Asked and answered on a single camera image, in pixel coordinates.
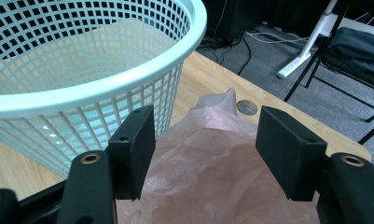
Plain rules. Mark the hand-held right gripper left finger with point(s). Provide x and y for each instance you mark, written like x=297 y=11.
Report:
x=133 y=152

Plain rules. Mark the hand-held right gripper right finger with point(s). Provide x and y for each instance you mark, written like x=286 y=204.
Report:
x=287 y=152

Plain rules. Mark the pink plastic bag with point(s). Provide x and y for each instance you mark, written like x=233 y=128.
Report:
x=206 y=161

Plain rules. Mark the pale green mesh plastic basket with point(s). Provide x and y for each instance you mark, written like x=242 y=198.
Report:
x=82 y=93

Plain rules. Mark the black metal folding chair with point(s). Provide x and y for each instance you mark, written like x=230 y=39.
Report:
x=312 y=62

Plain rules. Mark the white stand leg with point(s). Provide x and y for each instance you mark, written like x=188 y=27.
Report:
x=302 y=56

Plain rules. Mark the dark cloth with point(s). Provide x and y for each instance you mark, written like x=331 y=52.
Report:
x=358 y=53

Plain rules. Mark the black box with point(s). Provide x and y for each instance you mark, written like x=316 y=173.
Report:
x=234 y=18

